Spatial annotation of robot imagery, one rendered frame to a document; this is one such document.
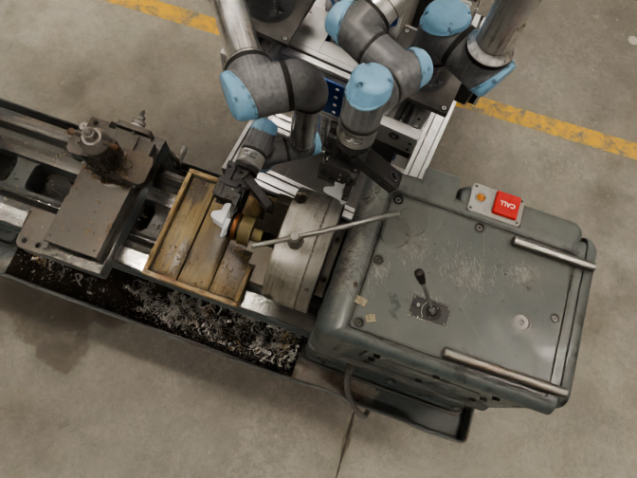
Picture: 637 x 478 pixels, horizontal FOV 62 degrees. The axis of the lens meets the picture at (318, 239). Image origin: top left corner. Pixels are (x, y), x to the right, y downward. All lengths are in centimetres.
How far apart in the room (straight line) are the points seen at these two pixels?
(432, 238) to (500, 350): 29
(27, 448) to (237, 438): 87
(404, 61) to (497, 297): 59
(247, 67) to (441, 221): 57
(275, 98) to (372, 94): 36
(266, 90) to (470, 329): 70
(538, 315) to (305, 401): 136
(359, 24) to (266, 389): 176
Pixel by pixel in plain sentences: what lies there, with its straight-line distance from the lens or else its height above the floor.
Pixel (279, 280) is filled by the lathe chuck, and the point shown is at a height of 118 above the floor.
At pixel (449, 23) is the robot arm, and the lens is 142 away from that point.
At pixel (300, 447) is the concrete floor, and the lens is 244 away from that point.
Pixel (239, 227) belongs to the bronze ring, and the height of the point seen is 112.
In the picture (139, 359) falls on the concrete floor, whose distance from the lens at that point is 253.
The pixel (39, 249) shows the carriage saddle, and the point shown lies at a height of 90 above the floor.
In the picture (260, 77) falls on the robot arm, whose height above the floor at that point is 143.
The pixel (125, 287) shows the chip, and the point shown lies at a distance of 202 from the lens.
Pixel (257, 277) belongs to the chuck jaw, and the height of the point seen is 111.
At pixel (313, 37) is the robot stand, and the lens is 174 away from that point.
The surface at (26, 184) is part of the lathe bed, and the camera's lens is 193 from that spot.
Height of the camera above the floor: 243
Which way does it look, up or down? 72 degrees down
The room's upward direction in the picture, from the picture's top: 11 degrees clockwise
